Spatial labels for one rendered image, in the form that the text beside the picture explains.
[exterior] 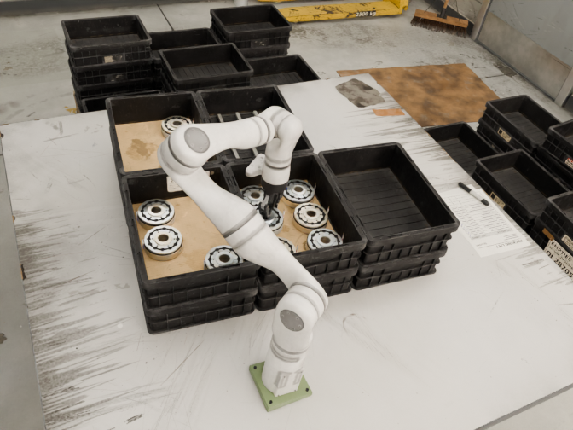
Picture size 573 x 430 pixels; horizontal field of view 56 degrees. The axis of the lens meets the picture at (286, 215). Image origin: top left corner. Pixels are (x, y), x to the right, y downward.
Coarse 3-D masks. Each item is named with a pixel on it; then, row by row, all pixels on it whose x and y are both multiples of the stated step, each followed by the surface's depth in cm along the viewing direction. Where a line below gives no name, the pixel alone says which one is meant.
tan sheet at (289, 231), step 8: (280, 200) 168; (280, 208) 166; (288, 208) 166; (288, 216) 164; (288, 224) 161; (328, 224) 163; (280, 232) 158; (288, 232) 159; (296, 232) 159; (296, 240) 157; (304, 240) 158; (296, 248) 155; (304, 248) 155
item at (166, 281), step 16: (128, 176) 153; (144, 176) 154; (224, 176) 158; (128, 192) 149; (128, 208) 144; (144, 272) 130; (192, 272) 132; (208, 272) 132; (224, 272) 134; (240, 272) 136; (144, 288) 129
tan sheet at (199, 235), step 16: (176, 208) 160; (192, 208) 161; (176, 224) 156; (192, 224) 156; (208, 224) 157; (192, 240) 152; (208, 240) 153; (224, 240) 154; (144, 256) 146; (192, 256) 148; (160, 272) 143; (176, 272) 144
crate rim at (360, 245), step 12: (300, 156) 169; (312, 156) 170; (228, 168) 161; (324, 168) 166; (240, 192) 154; (336, 192) 159; (348, 216) 153; (360, 228) 149; (300, 252) 141; (312, 252) 141; (324, 252) 142; (336, 252) 144; (348, 252) 146
